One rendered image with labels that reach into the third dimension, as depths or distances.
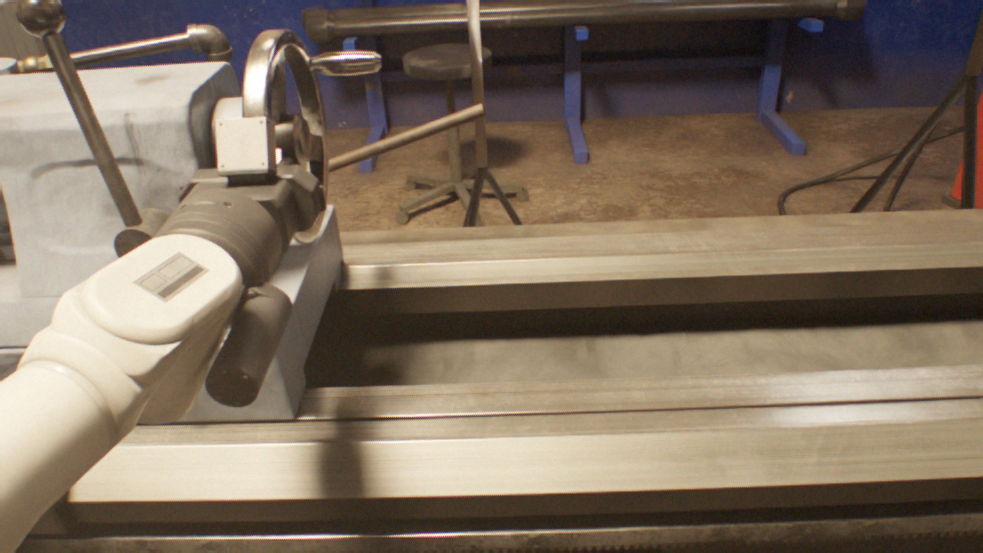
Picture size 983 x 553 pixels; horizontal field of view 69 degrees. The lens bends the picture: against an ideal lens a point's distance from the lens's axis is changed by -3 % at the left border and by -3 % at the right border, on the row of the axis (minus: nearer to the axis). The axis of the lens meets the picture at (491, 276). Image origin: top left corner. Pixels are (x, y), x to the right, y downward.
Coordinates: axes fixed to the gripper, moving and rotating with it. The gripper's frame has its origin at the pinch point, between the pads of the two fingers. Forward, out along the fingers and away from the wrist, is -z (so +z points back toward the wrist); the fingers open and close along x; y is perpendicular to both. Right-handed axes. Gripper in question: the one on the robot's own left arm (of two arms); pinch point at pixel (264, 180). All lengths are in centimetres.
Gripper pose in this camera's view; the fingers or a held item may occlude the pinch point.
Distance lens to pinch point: 70.9
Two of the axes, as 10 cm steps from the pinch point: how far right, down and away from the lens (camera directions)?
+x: 10.0, -0.4, -0.3
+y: -0.5, -8.5, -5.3
